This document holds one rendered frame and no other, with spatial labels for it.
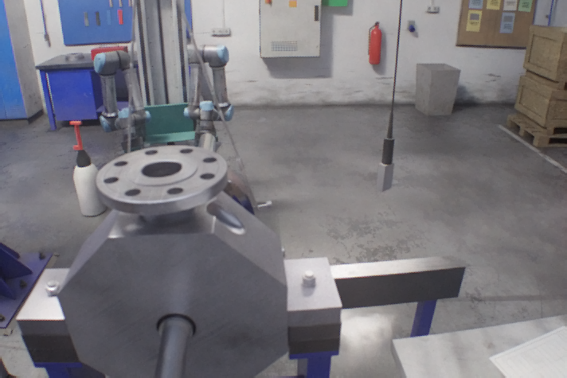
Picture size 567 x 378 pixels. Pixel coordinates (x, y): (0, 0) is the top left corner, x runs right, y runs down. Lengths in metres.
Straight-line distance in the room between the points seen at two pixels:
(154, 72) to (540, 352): 2.72
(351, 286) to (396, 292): 0.17
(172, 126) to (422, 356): 2.41
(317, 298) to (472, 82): 6.14
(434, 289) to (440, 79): 4.68
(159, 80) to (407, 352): 2.48
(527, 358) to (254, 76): 5.32
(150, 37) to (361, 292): 2.24
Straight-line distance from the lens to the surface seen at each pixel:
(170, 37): 3.07
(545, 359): 1.35
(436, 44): 6.54
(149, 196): 0.77
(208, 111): 2.64
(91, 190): 3.60
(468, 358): 1.26
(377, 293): 1.51
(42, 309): 1.08
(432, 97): 6.07
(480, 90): 7.03
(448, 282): 1.59
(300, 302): 0.97
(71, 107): 5.90
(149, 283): 0.90
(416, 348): 1.24
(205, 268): 0.86
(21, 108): 6.45
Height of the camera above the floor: 1.77
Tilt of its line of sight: 25 degrees down
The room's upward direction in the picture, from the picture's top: straight up
